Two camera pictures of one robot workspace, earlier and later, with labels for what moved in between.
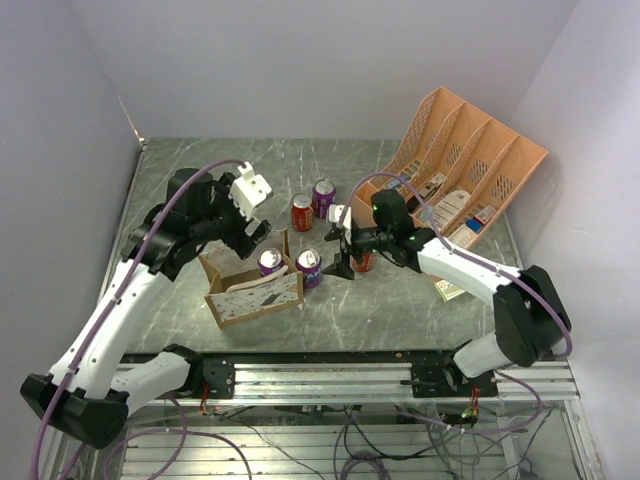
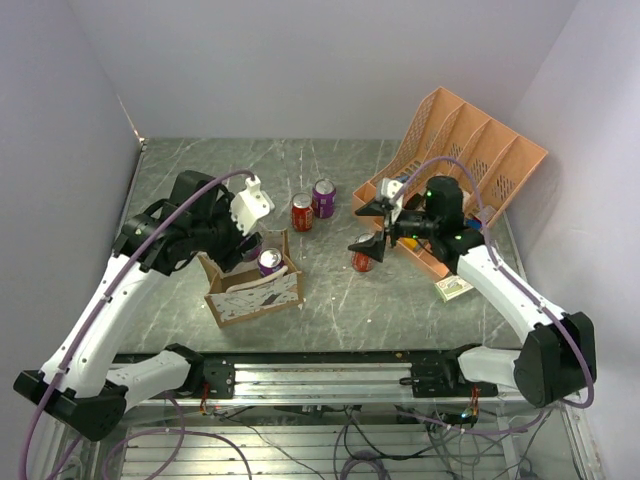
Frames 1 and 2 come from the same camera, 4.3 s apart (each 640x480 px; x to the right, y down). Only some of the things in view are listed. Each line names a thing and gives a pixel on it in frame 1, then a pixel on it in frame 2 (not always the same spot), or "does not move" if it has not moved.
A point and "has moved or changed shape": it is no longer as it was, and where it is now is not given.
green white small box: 448,290 does not move
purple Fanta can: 270,260 does not move
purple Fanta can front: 309,261 has moved or changed shape
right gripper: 340,268 -> 374,247
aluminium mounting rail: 367,383 does not move
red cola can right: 366,264 does not move
